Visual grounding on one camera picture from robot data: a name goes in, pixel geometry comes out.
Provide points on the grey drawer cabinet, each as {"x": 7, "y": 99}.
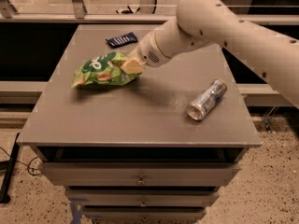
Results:
{"x": 144, "y": 121}

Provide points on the green rice chip bag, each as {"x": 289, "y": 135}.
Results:
{"x": 103, "y": 70}

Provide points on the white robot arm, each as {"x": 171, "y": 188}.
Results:
{"x": 272, "y": 56}

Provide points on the silver blue drink can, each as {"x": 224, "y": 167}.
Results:
{"x": 205, "y": 102}

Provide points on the grey drawer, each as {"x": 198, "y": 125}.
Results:
{"x": 143, "y": 214}
{"x": 143, "y": 197}
{"x": 139, "y": 174}

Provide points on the dark blue snack bar wrapper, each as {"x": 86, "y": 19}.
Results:
{"x": 122, "y": 40}

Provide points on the metal railing frame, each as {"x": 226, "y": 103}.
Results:
{"x": 276, "y": 12}

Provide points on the middle grey drawer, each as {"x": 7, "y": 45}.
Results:
{"x": 143, "y": 197}

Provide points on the bottom grey drawer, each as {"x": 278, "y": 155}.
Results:
{"x": 143, "y": 214}

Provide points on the black floor stand bar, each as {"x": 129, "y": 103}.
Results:
{"x": 8, "y": 167}

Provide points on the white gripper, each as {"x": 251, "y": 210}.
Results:
{"x": 148, "y": 54}

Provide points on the top grey drawer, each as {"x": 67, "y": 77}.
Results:
{"x": 139, "y": 174}

